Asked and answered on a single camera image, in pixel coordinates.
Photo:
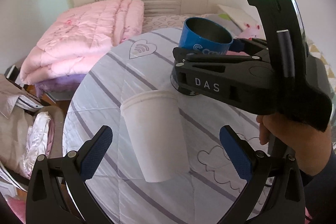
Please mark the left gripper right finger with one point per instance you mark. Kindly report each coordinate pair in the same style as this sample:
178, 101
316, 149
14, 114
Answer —
238, 151

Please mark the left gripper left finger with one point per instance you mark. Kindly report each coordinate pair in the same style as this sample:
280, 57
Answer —
92, 152

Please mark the blue printed cup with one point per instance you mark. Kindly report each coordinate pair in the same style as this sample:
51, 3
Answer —
201, 35

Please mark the white paper cup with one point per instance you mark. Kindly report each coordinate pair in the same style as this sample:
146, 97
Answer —
155, 129

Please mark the right hand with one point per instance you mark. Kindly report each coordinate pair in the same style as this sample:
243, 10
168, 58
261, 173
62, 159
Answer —
312, 147

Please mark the striped white round cushion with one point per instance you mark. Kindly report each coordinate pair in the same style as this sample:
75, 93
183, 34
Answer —
210, 185

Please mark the triangle pattern pillow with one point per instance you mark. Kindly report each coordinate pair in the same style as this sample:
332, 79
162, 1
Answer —
319, 56

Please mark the pink bunny plush left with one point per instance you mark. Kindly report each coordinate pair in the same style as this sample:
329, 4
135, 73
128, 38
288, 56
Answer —
252, 31

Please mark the cream flat pillow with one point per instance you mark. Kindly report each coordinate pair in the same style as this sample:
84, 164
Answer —
239, 17

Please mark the folded pink quilt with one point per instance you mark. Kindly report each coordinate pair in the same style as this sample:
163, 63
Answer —
80, 37

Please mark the heart pattern bed sheet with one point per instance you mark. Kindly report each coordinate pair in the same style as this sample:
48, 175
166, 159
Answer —
152, 23

